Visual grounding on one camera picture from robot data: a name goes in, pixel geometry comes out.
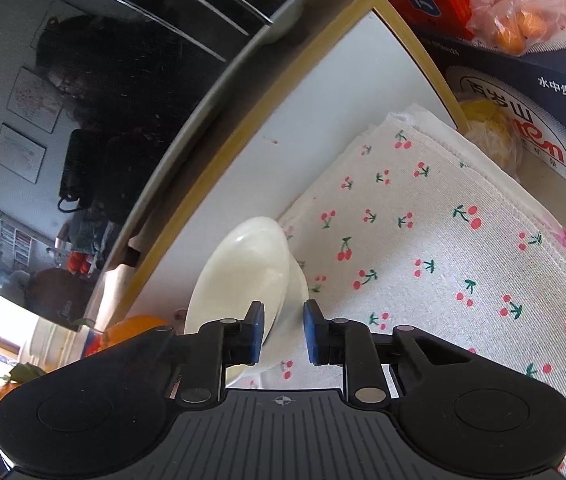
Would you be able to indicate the cherry print tablecloth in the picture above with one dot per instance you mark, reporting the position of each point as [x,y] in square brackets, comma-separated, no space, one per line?
[438,240]

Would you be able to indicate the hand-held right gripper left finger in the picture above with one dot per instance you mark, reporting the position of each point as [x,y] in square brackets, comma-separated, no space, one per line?
[259,330]

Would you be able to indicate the yellow fruit in plastic wrap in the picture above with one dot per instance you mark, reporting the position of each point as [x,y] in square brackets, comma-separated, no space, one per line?
[488,135]

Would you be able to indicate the red label packet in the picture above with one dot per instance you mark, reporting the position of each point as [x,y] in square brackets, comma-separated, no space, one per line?
[94,347]

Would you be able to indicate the large orange with leaves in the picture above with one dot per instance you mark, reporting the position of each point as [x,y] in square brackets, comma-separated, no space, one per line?
[5,390]

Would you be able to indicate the stack of white cups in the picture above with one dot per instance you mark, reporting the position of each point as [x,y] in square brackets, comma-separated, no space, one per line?
[55,340]

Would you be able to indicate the dark blue cardboard box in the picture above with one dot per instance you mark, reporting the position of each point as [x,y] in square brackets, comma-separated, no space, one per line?
[513,72]

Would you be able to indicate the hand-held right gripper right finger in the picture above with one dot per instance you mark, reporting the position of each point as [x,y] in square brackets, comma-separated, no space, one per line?
[309,332]

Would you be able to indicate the black microwave oven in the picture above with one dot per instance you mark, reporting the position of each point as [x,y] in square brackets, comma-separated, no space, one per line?
[163,60]

